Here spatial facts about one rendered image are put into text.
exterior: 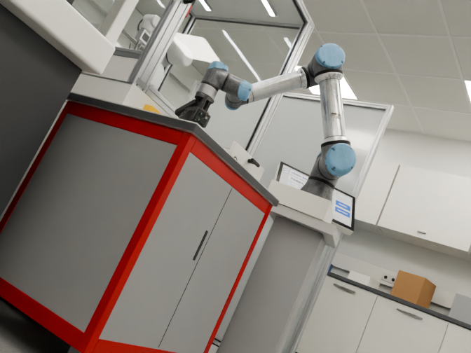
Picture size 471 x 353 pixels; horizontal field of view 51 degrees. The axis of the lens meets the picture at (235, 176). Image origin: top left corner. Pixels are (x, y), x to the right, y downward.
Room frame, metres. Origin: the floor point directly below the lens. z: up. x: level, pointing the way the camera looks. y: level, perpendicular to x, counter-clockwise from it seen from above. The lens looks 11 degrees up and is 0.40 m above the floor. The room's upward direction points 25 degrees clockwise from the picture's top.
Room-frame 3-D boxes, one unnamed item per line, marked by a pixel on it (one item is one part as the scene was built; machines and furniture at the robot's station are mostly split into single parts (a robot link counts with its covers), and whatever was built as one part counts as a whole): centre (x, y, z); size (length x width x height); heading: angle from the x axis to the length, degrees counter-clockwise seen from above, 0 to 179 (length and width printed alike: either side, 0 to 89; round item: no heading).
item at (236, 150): (2.07, -0.02, 0.87); 0.29 x 0.02 x 0.11; 146
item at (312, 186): (2.00, -0.34, 0.89); 0.15 x 0.15 x 0.10
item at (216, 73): (1.87, 0.24, 1.11); 0.09 x 0.08 x 0.11; 91
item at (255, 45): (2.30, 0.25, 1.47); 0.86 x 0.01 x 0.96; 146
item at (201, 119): (1.86, 0.24, 0.95); 0.09 x 0.08 x 0.12; 39
